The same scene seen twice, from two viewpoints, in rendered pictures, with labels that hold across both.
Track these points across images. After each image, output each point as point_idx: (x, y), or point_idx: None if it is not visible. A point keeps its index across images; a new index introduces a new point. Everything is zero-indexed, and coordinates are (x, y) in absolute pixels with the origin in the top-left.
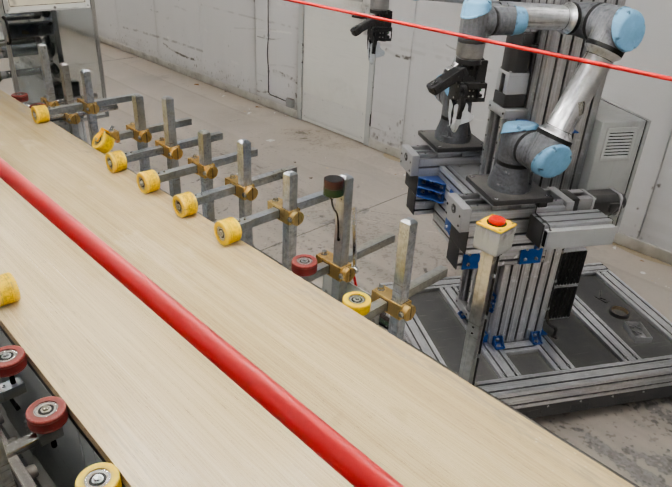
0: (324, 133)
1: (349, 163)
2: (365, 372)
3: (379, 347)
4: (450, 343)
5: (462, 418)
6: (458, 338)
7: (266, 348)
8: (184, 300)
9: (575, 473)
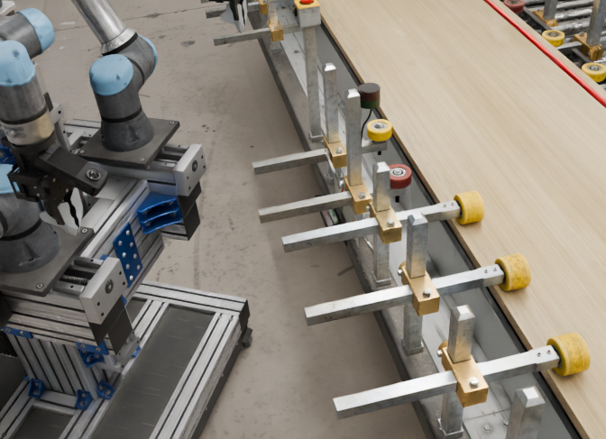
0: None
1: None
2: (414, 83)
3: (392, 94)
4: (163, 368)
5: (378, 55)
6: (147, 370)
7: (474, 108)
8: (531, 159)
9: (348, 31)
